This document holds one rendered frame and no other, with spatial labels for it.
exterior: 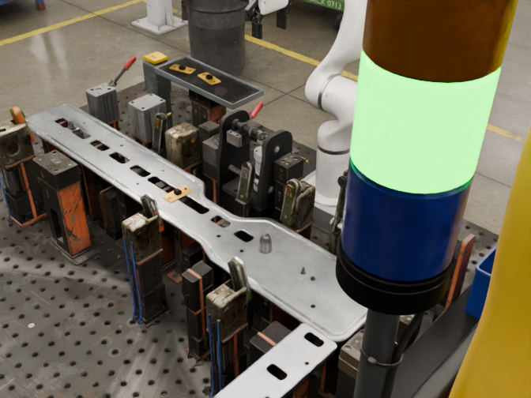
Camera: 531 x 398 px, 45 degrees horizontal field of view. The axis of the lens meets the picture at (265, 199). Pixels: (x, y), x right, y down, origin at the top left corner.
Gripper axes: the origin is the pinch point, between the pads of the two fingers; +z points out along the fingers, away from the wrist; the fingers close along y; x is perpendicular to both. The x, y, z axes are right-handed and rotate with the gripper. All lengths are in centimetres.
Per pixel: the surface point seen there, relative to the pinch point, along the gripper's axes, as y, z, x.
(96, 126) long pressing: 19, 45, -59
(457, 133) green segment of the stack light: 90, -46, 94
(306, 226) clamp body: 6, 49, 21
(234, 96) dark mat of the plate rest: -6.4, 28.7, -19.8
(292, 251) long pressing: 21, 45, 29
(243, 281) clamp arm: 42, 39, 32
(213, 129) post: 4.0, 35.0, -18.2
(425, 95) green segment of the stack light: 91, -48, 93
